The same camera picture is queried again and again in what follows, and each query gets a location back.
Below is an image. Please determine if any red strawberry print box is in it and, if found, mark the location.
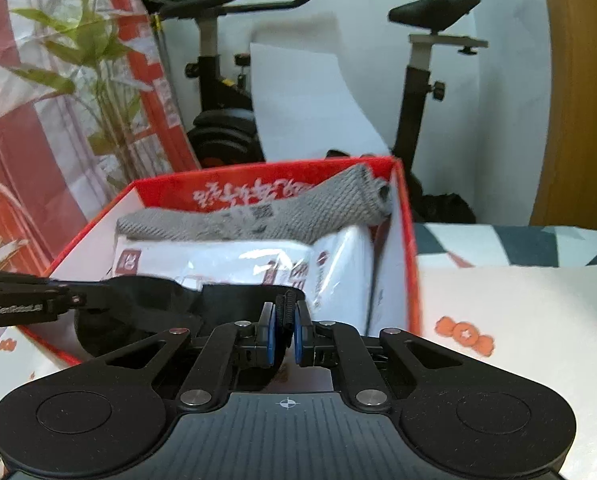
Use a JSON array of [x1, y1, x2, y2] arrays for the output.
[[17, 156, 425, 367]]

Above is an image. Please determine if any printed white blanket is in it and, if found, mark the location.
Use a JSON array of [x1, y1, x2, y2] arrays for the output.
[[0, 221, 597, 480]]

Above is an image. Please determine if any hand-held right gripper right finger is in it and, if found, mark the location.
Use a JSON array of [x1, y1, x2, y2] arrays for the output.
[[292, 303, 462, 411]]

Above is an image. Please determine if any clear tissue pack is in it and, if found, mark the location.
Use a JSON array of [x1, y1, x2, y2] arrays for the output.
[[112, 224, 380, 337]]

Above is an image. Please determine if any black cloth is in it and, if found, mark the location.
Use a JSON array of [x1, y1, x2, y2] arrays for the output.
[[72, 277, 310, 392]]

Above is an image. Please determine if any wooden wardrobe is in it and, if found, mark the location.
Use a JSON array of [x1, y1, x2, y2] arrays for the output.
[[529, 0, 597, 234]]

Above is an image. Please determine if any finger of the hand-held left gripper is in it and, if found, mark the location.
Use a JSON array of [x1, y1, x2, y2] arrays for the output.
[[48, 275, 146, 311]]

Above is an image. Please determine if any white board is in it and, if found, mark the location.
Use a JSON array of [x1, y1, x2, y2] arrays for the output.
[[248, 42, 392, 164]]

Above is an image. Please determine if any grey knit towel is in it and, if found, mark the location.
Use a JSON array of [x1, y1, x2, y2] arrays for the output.
[[115, 162, 395, 244]]

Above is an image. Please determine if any printed wall cloth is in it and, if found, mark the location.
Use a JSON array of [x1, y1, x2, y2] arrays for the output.
[[0, 0, 202, 282]]

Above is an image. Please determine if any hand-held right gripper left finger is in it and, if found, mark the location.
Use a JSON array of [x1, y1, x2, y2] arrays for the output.
[[95, 302, 282, 411]]

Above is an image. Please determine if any black exercise bike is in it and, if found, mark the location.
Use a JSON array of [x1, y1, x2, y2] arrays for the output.
[[137, 0, 490, 225]]

